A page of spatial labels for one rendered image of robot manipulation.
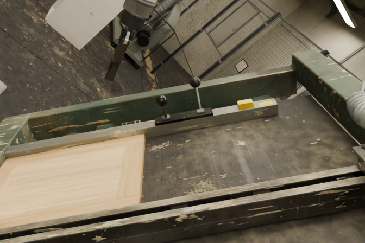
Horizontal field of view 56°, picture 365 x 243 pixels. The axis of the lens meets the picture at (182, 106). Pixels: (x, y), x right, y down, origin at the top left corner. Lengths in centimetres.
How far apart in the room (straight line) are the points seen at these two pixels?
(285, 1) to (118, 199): 971
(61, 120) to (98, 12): 341
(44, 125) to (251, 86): 86
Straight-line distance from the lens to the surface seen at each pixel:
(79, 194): 102
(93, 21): 485
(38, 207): 104
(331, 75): 126
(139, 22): 111
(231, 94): 142
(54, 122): 151
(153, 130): 119
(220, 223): 80
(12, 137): 142
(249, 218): 80
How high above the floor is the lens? 175
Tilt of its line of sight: 14 degrees down
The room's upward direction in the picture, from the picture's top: 51 degrees clockwise
